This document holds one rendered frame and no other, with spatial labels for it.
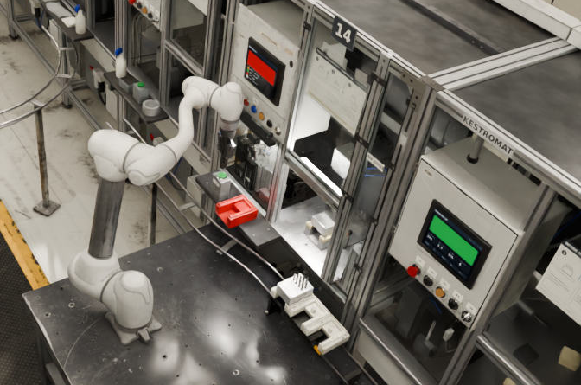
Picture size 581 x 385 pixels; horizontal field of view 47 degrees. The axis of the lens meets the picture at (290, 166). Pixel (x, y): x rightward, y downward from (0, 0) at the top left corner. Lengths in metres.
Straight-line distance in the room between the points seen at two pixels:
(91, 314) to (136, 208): 1.57
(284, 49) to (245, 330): 1.22
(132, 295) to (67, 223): 1.71
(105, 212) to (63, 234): 1.64
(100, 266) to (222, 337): 0.60
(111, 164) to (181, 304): 0.81
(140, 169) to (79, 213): 2.03
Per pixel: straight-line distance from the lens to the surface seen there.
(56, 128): 5.21
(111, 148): 2.58
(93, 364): 2.91
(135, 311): 2.85
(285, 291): 2.87
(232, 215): 3.09
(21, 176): 4.81
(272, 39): 2.76
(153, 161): 2.52
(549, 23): 2.83
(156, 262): 3.25
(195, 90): 2.93
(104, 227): 2.78
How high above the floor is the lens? 3.06
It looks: 38 degrees down
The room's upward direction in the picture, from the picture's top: 11 degrees clockwise
